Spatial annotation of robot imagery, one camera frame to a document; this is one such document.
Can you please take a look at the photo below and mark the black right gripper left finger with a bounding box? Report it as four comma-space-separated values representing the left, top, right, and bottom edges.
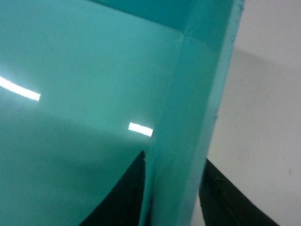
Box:
80, 151, 145, 226

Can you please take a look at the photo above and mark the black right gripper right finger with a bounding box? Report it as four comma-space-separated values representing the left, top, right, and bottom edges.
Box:
198, 160, 273, 226

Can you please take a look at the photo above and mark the turquoise plastic tray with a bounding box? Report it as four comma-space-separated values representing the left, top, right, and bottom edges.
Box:
0, 0, 245, 226

